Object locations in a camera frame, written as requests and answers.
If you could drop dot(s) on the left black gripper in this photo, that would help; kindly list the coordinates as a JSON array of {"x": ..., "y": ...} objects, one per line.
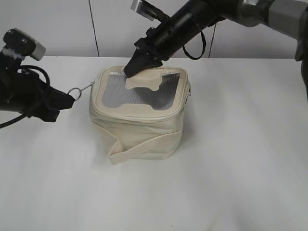
[{"x": 36, "y": 98}]

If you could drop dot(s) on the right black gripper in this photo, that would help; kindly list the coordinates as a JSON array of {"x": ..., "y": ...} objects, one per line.
[{"x": 159, "y": 45}]

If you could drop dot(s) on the cream canvas zipper bag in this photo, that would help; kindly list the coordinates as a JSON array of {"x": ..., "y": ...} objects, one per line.
[{"x": 140, "y": 117}]

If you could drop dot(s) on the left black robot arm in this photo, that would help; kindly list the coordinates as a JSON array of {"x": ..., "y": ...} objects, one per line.
[{"x": 9, "y": 68}]

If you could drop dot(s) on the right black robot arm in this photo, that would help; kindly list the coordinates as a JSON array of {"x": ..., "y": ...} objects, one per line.
[{"x": 289, "y": 17}]

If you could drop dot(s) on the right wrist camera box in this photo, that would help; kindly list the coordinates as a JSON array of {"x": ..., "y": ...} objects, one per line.
[{"x": 147, "y": 10}]

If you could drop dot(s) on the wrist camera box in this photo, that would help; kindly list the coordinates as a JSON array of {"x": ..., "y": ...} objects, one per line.
[
  {"x": 147, "y": 10},
  {"x": 19, "y": 45}
]

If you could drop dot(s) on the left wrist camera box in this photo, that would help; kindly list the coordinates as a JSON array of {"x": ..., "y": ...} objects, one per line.
[{"x": 19, "y": 45}]

